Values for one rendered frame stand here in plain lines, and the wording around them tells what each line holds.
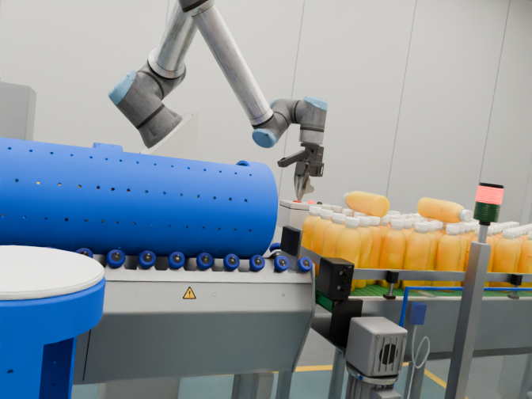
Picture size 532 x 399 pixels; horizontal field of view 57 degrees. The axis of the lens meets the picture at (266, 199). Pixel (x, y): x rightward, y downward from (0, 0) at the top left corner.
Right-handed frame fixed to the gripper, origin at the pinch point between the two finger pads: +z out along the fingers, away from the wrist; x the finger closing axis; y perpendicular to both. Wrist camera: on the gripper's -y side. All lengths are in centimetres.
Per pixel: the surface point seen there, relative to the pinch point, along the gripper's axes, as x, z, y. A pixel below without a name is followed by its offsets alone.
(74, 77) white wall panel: 240, -53, -75
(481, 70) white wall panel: 229, -129, 311
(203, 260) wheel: -40, 15, -46
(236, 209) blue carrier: -43, 1, -40
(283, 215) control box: -0.5, 7.2, -5.0
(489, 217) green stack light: -68, -5, 21
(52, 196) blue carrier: -43, 1, -83
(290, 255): -32.6, 14.7, -16.8
